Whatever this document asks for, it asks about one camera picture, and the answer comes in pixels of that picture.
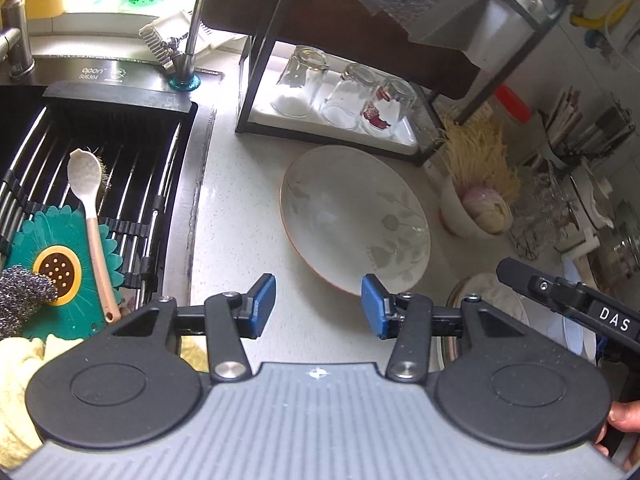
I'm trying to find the floral ceramic plate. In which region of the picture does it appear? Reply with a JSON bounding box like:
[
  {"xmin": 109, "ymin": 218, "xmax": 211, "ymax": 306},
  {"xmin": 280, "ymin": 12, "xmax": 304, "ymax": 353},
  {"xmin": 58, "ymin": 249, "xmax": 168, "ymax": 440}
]
[{"xmin": 280, "ymin": 145, "xmax": 432, "ymax": 297}]

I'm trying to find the curved chrome faucet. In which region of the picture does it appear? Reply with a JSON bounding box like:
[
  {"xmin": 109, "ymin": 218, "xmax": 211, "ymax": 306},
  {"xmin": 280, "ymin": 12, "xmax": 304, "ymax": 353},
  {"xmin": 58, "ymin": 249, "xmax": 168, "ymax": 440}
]
[{"xmin": 169, "ymin": 0, "xmax": 236, "ymax": 93}]

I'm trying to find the green sunflower silicone mat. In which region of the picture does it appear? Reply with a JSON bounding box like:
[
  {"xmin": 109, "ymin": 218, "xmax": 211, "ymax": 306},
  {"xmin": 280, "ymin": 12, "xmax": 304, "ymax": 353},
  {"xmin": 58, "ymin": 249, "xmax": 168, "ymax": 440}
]
[{"xmin": 0, "ymin": 207, "xmax": 127, "ymax": 344}]

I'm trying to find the white spoon with pink handle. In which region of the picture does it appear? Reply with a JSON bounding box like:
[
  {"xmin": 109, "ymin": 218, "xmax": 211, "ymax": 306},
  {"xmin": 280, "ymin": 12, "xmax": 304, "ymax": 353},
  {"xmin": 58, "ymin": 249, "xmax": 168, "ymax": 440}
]
[{"xmin": 67, "ymin": 148, "xmax": 124, "ymax": 325}]

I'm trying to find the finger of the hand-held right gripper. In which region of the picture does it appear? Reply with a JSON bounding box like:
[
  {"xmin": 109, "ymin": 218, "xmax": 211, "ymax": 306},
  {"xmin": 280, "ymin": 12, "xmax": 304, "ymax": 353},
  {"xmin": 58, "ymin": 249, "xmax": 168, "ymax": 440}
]
[{"xmin": 496, "ymin": 257, "xmax": 586, "ymax": 318}]

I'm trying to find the steel wool scourer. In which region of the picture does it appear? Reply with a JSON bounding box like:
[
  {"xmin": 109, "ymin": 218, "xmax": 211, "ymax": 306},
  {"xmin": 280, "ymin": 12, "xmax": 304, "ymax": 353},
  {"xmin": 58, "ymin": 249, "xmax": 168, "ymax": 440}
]
[{"xmin": 0, "ymin": 266, "xmax": 61, "ymax": 341}]

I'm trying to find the yellow gas pipe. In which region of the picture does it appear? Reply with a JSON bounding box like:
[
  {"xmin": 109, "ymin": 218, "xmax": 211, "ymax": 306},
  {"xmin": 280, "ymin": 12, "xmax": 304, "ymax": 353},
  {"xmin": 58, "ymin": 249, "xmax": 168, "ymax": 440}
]
[{"xmin": 570, "ymin": 0, "xmax": 640, "ymax": 52}]

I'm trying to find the yellow cloth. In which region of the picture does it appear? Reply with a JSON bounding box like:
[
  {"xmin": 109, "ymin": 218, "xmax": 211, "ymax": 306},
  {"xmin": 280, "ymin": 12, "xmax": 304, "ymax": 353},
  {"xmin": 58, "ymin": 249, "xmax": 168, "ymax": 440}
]
[{"xmin": 0, "ymin": 332, "xmax": 212, "ymax": 457}]

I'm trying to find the white ribbed plastic scrubber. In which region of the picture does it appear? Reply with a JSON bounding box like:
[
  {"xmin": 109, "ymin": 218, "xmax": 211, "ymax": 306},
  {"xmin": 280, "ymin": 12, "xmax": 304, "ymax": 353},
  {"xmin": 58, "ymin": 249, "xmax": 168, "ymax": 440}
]
[{"xmin": 139, "ymin": 10, "xmax": 247, "ymax": 69}]

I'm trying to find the clear drinking glass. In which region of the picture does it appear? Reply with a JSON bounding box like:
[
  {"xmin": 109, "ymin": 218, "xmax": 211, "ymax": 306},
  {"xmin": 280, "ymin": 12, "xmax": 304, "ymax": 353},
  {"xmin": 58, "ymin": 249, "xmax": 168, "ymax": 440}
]
[
  {"xmin": 320, "ymin": 63, "xmax": 381, "ymax": 132},
  {"xmin": 270, "ymin": 45, "xmax": 329, "ymax": 119}
]

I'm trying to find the white brown-rimmed plate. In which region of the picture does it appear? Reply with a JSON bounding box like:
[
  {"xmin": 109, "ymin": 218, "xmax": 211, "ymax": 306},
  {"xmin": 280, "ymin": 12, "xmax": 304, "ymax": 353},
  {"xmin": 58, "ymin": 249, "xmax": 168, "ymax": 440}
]
[{"xmin": 446, "ymin": 272, "xmax": 532, "ymax": 361}]

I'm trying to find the red-lidded glass jar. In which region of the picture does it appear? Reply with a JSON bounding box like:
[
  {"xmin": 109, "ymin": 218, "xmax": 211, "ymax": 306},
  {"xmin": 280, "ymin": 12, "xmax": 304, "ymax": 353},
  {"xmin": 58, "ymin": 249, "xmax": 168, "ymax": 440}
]
[{"xmin": 492, "ymin": 84, "xmax": 534, "ymax": 127}]

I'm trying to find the short chrome faucet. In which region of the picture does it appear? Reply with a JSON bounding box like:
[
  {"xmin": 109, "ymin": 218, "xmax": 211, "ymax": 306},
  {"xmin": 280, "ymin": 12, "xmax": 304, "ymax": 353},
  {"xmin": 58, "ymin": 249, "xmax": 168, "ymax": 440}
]
[{"xmin": 0, "ymin": 0, "xmax": 37, "ymax": 79}]

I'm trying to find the black roll-up drying rack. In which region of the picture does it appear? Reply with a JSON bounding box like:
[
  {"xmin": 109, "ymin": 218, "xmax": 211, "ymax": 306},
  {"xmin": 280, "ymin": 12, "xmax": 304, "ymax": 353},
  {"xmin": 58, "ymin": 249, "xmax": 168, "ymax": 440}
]
[{"xmin": 0, "ymin": 82, "xmax": 199, "ymax": 307}]

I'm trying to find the chopstick holder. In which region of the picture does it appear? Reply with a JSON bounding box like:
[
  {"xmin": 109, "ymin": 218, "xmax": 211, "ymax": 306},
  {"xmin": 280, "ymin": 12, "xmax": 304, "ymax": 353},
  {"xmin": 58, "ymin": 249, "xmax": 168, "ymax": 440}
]
[{"xmin": 542, "ymin": 85, "xmax": 640, "ymax": 173}]

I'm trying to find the bundle of dried noodles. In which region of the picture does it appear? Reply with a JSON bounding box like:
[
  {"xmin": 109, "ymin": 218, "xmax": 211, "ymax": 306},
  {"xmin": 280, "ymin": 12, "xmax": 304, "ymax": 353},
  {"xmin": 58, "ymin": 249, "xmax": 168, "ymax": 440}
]
[{"xmin": 440, "ymin": 114, "xmax": 524, "ymax": 207}]

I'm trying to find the white drip tray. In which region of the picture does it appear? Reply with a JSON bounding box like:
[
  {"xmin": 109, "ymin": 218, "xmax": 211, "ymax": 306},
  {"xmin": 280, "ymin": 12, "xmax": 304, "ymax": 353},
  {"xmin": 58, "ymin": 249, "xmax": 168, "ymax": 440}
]
[{"xmin": 248, "ymin": 94, "xmax": 419, "ymax": 149}]

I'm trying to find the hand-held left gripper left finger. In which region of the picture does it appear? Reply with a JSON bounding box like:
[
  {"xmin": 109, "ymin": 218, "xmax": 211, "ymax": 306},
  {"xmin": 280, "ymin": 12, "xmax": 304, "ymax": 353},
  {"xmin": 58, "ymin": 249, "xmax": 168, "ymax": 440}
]
[{"xmin": 107, "ymin": 273, "xmax": 277, "ymax": 382}]

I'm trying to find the black metal shelf rack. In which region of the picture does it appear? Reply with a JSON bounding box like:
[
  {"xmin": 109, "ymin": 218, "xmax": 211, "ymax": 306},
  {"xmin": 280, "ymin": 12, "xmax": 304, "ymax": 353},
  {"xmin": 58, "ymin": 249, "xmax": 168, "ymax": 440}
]
[{"xmin": 235, "ymin": 0, "xmax": 572, "ymax": 169}]

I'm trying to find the stainless steel sink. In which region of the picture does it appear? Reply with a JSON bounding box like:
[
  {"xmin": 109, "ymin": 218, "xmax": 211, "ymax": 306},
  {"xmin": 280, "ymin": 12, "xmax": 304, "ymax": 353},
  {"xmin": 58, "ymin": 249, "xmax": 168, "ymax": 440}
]
[{"xmin": 0, "ymin": 55, "xmax": 217, "ymax": 311}]

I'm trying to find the person's right hand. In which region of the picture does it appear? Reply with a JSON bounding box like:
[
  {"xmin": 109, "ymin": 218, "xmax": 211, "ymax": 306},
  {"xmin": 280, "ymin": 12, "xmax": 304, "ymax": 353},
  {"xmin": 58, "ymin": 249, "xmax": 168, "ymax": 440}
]
[{"xmin": 606, "ymin": 400, "xmax": 640, "ymax": 434}]

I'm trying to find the white plastic container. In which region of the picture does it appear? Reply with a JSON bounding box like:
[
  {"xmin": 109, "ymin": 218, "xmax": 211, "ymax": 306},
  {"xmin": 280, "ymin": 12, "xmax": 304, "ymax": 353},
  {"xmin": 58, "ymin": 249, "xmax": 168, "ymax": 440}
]
[{"xmin": 410, "ymin": 0, "xmax": 547, "ymax": 71}]

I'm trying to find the small white bowl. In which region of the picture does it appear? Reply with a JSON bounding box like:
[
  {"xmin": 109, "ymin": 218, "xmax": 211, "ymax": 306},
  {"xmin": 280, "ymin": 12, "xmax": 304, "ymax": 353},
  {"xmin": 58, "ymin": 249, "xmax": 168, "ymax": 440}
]
[{"xmin": 440, "ymin": 172, "xmax": 514, "ymax": 239}]

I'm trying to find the wire rack with glass cups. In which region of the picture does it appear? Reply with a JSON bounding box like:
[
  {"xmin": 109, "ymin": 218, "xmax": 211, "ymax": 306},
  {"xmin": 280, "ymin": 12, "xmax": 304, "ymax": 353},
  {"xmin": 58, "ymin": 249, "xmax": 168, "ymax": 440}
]
[{"xmin": 512, "ymin": 160, "xmax": 583, "ymax": 251}]

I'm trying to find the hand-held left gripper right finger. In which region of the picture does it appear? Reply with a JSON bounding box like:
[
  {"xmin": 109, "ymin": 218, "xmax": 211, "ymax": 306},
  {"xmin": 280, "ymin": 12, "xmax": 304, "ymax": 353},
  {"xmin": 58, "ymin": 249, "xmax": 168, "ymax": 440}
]
[{"xmin": 361, "ymin": 274, "xmax": 536, "ymax": 382}]

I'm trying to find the garlic bulb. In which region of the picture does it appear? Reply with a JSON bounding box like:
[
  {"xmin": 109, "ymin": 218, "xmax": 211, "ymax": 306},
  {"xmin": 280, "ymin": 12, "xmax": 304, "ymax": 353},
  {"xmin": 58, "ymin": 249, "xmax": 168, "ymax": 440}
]
[{"xmin": 461, "ymin": 185, "xmax": 514, "ymax": 235}]

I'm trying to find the clear glass with red print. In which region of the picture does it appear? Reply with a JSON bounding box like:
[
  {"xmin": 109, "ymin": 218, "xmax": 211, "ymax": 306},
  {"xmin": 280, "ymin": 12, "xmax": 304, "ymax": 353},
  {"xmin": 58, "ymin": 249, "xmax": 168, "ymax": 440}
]
[{"xmin": 360, "ymin": 77, "xmax": 419, "ymax": 140}]

